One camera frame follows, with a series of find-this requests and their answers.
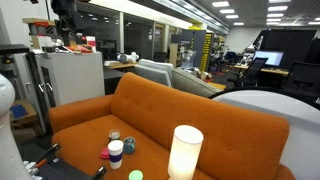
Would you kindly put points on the light grey armchair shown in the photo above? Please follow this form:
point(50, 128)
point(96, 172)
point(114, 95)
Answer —
point(155, 70)

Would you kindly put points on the red flat item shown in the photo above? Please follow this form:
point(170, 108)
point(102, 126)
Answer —
point(81, 49)

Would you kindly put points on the pink round lid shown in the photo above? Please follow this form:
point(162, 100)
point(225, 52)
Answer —
point(104, 153)

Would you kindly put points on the black partition screen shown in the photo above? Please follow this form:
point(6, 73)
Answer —
point(290, 41)

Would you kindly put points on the black mesh office chair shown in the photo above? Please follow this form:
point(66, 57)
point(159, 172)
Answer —
point(252, 71)

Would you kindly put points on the white metal cabinet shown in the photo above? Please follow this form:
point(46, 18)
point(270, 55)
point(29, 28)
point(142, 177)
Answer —
point(73, 78)

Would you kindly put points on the cardboard box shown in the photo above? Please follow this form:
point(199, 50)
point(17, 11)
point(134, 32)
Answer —
point(28, 113)

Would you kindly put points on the white round table black rim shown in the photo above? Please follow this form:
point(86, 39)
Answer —
point(286, 113)

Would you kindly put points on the white roll object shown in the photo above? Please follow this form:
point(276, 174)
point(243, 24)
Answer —
point(127, 57)

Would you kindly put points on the white cup with purple band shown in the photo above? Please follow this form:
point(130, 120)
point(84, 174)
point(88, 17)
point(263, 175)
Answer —
point(115, 154)

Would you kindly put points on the white cylindrical lamp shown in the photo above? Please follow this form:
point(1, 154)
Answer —
point(184, 153)

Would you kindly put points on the dark grey armchair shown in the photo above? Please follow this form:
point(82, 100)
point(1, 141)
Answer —
point(191, 83)

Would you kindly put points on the blue plastic item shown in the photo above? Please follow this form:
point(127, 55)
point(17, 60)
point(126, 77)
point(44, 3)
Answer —
point(18, 110)

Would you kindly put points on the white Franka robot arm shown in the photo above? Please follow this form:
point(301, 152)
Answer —
point(8, 146)

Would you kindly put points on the wooden desk with monitor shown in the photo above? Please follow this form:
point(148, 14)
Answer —
point(276, 70)

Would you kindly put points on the wooden shelf rack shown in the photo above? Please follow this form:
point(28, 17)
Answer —
point(38, 33)

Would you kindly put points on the orange fabric sofa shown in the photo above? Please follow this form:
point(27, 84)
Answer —
point(186, 113)

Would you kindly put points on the grey cabinet with yellow labels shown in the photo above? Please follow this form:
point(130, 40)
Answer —
point(203, 50)

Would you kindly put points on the computer monitor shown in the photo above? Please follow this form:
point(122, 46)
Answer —
point(270, 57)

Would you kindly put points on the green round lid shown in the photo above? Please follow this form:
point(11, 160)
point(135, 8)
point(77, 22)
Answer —
point(135, 175)

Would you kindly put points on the black base plate with clamps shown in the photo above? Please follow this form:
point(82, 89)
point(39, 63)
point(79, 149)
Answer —
point(60, 170)

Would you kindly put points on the teal glass jar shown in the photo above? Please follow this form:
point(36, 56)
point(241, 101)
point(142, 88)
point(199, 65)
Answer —
point(129, 145)

